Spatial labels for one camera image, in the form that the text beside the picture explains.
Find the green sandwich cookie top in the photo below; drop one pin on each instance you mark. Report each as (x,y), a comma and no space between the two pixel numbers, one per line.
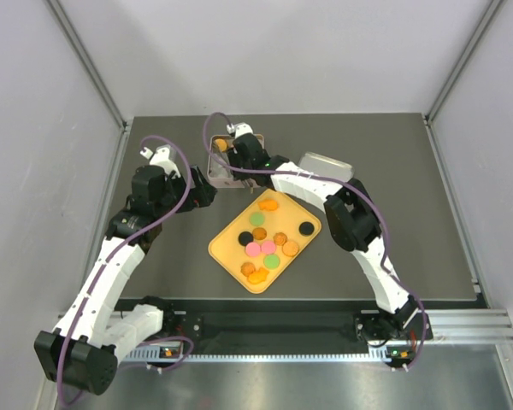
(257,219)

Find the chocolate chip cookie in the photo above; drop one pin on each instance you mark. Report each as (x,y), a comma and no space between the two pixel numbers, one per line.
(259,233)

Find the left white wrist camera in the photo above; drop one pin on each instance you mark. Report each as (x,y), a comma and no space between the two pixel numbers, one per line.
(164,157)

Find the pink sandwich cookie left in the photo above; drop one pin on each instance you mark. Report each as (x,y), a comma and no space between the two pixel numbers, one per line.
(253,249)

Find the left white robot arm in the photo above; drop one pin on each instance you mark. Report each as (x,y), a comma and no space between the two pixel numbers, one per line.
(84,349)

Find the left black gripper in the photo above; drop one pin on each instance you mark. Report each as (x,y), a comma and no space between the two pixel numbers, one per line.
(200,196)

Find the green sandwich cookie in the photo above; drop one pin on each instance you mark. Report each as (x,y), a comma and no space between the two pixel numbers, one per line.
(271,261)
(257,219)

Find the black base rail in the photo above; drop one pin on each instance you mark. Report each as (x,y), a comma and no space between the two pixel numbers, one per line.
(274,327)

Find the black sandwich cookie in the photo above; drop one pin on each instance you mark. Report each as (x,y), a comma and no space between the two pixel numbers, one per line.
(306,228)
(245,237)

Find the green sandwich cookie bottom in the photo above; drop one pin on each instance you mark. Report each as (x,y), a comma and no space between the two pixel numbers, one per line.
(271,261)

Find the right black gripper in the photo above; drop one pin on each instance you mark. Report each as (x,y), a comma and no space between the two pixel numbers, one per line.
(233,156)

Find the yellow plastic tray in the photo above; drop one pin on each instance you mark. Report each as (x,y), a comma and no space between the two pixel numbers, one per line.
(225,249)

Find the swirl cookie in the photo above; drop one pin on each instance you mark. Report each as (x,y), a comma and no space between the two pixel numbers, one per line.
(280,238)
(247,268)

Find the fish shaped cookie bottom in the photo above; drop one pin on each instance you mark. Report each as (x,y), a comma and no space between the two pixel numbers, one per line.
(258,276)

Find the pink cookie tin box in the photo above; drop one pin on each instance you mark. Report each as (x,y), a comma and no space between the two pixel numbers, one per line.
(219,176)

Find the round biscuit cookie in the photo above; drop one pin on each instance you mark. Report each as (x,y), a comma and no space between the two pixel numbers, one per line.
(220,145)
(290,248)

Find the pink sandwich cookie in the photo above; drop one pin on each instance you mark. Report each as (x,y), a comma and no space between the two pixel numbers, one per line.
(253,249)
(268,247)

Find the aluminium frame rail front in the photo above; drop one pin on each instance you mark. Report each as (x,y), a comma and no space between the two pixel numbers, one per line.
(471,328)

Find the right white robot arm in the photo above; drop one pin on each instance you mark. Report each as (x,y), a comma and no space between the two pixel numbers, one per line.
(354,222)

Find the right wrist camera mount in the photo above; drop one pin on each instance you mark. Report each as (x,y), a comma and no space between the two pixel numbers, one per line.
(238,130)

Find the pink sandwich cookie right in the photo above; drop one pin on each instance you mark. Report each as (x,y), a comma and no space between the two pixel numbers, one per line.
(268,247)

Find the swirl cookie bottom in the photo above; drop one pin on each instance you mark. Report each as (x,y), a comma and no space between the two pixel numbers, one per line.
(247,268)

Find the silver tin lid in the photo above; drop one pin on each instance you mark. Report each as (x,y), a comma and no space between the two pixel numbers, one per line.
(313,164)

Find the fish shaped cookie top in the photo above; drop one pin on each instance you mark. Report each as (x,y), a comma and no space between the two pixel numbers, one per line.
(268,205)

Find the fish shaped cookie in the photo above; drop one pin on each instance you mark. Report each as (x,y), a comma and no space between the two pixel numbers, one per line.
(258,276)
(268,205)

